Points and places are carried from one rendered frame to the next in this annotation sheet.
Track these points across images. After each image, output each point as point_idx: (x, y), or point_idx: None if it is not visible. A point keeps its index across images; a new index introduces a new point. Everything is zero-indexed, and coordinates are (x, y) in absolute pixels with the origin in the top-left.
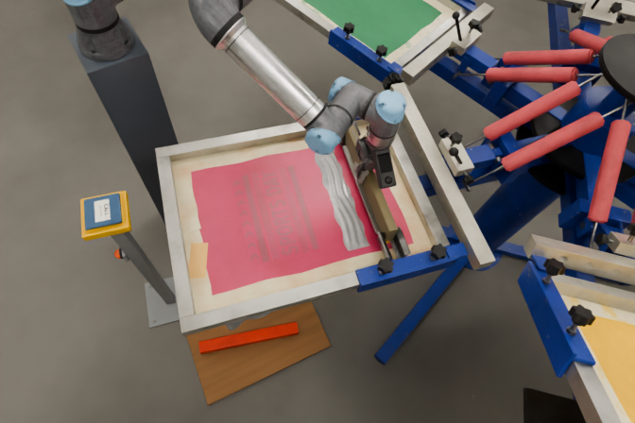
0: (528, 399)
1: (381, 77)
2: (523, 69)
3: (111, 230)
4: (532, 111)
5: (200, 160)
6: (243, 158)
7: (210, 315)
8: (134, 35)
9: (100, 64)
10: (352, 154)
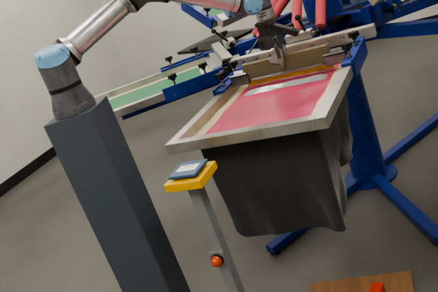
0: None
1: (217, 79)
2: None
3: (209, 167)
4: (298, 6)
5: (196, 135)
6: (214, 120)
7: (322, 108)
8: None
9: (90, 109)
10: (261, 70)
